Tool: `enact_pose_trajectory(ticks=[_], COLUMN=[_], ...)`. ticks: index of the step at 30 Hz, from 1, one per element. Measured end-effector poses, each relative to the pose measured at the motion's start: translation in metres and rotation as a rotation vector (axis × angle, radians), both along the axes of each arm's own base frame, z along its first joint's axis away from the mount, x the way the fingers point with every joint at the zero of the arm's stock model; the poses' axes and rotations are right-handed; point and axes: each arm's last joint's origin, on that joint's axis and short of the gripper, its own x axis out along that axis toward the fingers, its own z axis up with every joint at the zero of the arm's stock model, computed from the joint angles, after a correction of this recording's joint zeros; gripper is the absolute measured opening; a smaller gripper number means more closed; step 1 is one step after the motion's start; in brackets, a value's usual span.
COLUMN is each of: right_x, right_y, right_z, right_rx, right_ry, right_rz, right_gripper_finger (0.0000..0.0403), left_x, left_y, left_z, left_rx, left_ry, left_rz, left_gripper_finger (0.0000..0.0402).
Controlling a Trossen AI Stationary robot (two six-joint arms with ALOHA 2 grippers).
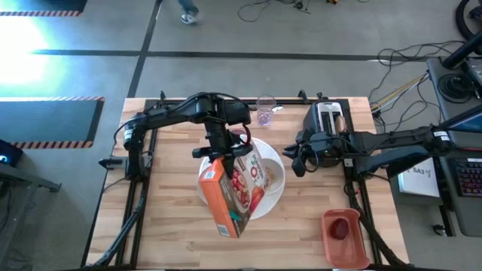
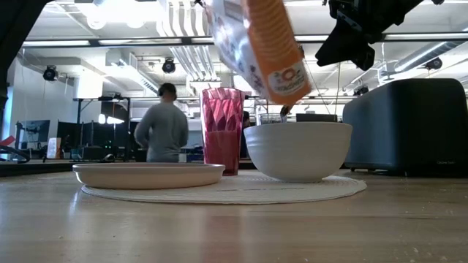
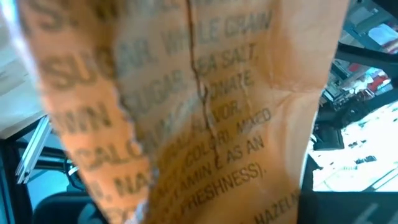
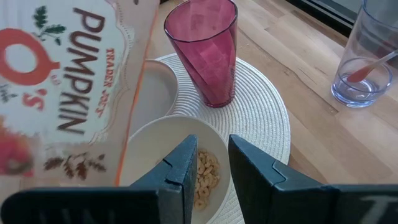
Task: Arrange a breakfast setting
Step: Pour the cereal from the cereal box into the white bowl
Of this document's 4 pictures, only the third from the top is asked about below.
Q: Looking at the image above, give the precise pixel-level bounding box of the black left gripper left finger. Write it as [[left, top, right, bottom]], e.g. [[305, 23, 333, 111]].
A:
[[30, 193, 105, 224]]

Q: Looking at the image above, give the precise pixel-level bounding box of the pumpkin cereal box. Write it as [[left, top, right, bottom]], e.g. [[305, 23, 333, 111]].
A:
[[16, 0, 351, 224]]

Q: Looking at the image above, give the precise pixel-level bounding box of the silver aluminium profile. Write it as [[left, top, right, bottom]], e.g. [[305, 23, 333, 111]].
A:
[[15, 116, 52, 185]]

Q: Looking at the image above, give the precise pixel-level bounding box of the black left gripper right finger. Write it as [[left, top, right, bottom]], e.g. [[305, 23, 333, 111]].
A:
[[297, 153, 398, 224]]

